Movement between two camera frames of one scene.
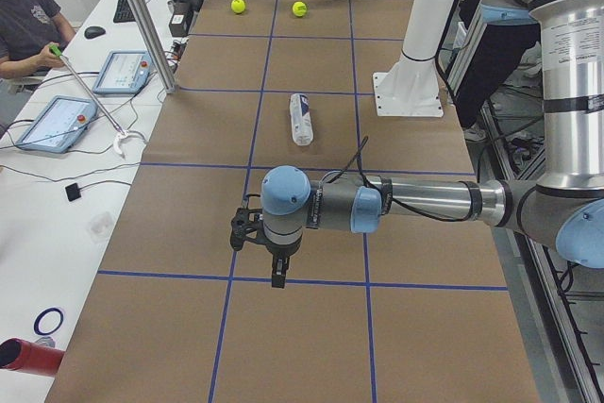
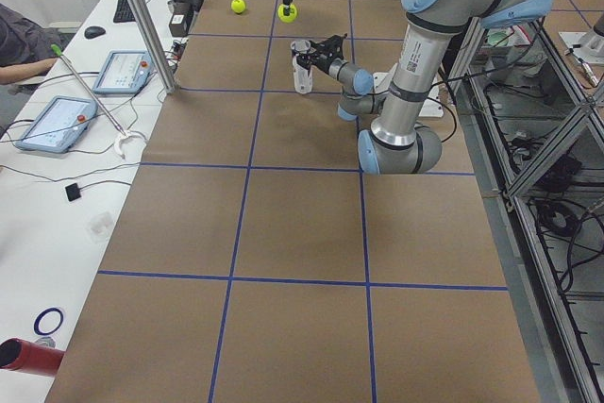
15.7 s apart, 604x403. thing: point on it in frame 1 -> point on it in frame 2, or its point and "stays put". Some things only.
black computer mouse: (92, 32) stays put
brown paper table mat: (281, 74) stays put
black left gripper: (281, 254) -> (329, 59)
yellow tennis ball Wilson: (238, 6) stays put
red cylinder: (18, 354) stays put
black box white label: (177, 25) stays put
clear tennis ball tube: (301, 120) -> (302, 65)
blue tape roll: (41, 314) stays put
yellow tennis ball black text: (299, 8) -> (288, 13)
